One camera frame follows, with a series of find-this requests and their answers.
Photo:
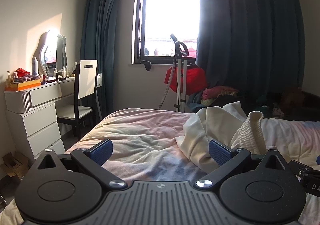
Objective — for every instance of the group of cosmetic bottles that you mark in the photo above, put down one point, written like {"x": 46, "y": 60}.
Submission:
{"x": 63, "y": 72}

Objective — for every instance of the white dressing table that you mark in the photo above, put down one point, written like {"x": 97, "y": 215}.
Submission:
{"x": 42, "y": 125}

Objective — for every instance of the narrow blue curtain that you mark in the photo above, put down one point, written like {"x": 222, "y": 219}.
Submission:
{"x": 105, "y": 27}

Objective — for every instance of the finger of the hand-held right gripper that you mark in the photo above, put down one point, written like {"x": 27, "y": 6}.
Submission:
{"x": 301, "y": 166}

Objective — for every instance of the silver spray can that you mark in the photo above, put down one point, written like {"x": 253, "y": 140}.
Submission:
{"x": 35, "y": 67}

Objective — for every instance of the wide blue curtain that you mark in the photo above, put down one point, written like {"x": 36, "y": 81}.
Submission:
{"x": 250, "y": 27}

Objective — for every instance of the red cloth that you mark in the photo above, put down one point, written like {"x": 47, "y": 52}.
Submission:
{"x": 195, "y": 77}

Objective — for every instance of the purple fuzzy cloth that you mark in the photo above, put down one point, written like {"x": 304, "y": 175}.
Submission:
{"x": 27, "y": 79}

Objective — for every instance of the dark low furniture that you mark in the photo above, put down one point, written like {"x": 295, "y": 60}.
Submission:
{"x": 311, "y": 105}

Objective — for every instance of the pile of colourful clothes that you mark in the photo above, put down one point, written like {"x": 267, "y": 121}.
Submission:
{"x": 212, "y": 92}

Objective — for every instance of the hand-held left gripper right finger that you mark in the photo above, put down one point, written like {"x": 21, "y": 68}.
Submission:
{"x": 218, "y": 151}

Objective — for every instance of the wavy white mirror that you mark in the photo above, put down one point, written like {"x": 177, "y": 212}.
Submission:
{"x": 50, "y": 50}

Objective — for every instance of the white chair with black frame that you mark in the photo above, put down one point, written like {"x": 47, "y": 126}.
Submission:
{"x": 86, "y": 80}

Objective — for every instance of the dark framed window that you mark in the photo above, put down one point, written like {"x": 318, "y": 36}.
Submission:
{"x": 170, "y": 15}

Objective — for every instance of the black item on window sill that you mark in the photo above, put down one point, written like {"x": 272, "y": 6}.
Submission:
{"x": 147, "y": 65}

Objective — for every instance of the red pouch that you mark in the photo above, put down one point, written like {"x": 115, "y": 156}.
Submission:
{"x": 22, "y": 70}

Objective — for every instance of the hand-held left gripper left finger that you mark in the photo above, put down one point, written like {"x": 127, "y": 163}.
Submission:
{"x": 103, "y": 151}

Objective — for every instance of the brown box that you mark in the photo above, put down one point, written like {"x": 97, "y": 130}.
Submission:
{"x": 291, "y": 97}

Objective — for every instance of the garment steamer stand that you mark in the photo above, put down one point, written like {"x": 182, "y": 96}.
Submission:
{"x": 179, "y": 77}

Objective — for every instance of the torn cardboard box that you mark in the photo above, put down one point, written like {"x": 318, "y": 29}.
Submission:
{"x": 12, "y": 165}

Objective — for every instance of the cream white pants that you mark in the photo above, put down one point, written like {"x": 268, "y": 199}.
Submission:
{"x": 200, "y": 125}

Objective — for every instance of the orange tray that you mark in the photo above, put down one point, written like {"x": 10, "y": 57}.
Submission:
{"x": 25, "y": 85}

